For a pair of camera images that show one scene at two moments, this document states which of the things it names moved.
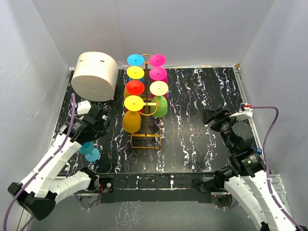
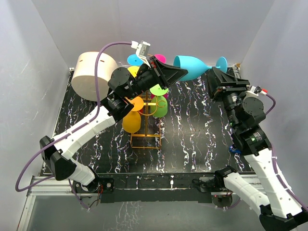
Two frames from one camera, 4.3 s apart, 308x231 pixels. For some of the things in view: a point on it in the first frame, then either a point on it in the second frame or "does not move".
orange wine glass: x=135 y=72 does not move
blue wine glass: x=91 y=154 -> x=196 y=67
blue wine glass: x=135 y=59 does not move
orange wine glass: x=132 y=119 does not move
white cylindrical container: x=96 y=76 does not move
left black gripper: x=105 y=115 -> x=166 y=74
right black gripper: x=219 y=115 -> x=218 y=78
